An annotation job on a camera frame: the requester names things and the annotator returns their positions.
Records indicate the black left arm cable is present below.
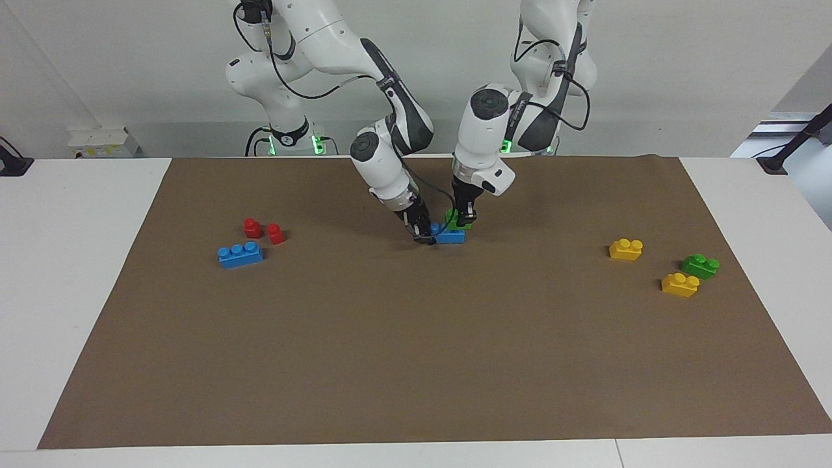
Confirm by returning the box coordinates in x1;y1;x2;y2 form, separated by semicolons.
512;18;592;132

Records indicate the black clamped stand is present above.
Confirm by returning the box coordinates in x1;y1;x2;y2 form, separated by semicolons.
757;103;832;176

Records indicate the blue three-stud block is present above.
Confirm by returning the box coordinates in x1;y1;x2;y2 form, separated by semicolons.
217;241;265;269
430;222;467;245

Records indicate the black table clamp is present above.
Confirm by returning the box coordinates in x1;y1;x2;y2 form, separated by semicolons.
0;136;35;178

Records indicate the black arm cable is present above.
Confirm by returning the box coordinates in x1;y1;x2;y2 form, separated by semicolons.
512;18;592;132
233;0;457;210

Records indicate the white wall box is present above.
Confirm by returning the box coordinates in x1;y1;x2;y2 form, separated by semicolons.
68;127;140;159

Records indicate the yellow two-stud block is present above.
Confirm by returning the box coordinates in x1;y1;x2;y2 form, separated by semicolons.
660;272;701;299
608;239;644;262

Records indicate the brown table mat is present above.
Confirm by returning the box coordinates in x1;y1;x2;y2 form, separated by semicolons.
37;155;832;450

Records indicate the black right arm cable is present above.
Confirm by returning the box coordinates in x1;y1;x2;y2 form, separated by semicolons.
233;0;457;210

